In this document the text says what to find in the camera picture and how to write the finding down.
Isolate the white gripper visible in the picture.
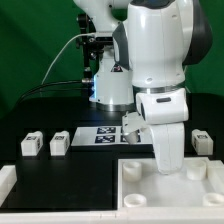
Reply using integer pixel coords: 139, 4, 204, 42
124, 123, 185, 175

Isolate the white square tabletop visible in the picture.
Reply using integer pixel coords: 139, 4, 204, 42
118, 157, 224, 208

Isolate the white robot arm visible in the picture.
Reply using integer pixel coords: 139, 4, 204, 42
73, 0, 212, 174

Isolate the white sheet with tags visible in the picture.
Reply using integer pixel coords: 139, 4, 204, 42
71, 126, 152, 146

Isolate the black cable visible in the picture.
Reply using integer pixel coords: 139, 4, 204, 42
14, 79, 93, 107

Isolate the white front obstacle rail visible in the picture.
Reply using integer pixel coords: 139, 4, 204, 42
0, 207, 224, 224

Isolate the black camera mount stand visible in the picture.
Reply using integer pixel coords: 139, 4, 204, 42
76, 13, 95, 78

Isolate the white cable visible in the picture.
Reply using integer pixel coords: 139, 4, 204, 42
41, 32, 98, 86

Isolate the white left obstacle rail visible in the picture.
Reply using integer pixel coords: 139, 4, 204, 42
0, 165, 17, 207

